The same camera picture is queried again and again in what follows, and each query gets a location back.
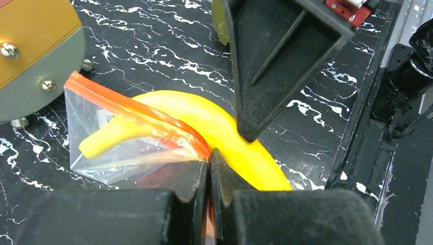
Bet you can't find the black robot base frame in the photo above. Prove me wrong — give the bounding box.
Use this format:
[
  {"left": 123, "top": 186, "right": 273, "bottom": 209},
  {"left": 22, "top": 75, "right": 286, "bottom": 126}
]
[{"left": 326, "top": 44, "right": 433, "bottom": 245}]

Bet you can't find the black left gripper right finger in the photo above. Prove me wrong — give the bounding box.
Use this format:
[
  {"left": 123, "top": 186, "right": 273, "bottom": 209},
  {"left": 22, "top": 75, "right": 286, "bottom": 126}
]
[{"left": 210, "top": 149, "right": 385, "bottom": 244}]

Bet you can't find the olive green plastic basket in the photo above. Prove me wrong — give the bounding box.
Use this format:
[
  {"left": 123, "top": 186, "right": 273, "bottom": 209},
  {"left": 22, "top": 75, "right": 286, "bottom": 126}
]
[{"left": 211, "top": 0, "right": 229, "bottom": 46}]

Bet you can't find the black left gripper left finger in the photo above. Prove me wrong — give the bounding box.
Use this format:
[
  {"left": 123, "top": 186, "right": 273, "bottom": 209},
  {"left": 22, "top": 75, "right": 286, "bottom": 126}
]
[{"left": 15, "top": 161, "right": 208, "bottom": 244}]

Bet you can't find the round pastel drawer cabinet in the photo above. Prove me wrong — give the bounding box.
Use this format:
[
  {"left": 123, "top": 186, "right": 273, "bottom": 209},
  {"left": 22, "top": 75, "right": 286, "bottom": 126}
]
[{"left": 1, "top": 0, "right": 93, "bottom": 129}]

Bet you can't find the yellow toy banana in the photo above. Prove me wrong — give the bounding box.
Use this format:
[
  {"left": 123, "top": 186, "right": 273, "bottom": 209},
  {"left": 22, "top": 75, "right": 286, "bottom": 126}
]
[{"left": 79, "top": 90, "right": 292, "bottom": 191}]

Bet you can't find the clear zip top bag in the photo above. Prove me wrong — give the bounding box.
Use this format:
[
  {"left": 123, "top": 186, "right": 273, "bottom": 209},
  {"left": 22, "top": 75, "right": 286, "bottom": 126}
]
[{"left": 64, "top": 72, "right": 211, "bottom": 188}]

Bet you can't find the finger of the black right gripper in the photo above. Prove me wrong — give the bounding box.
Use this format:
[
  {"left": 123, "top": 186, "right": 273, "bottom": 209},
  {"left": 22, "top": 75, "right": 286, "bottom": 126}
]
[{"left": 223, "top": 1, "right": 354, "bottom": 142}]

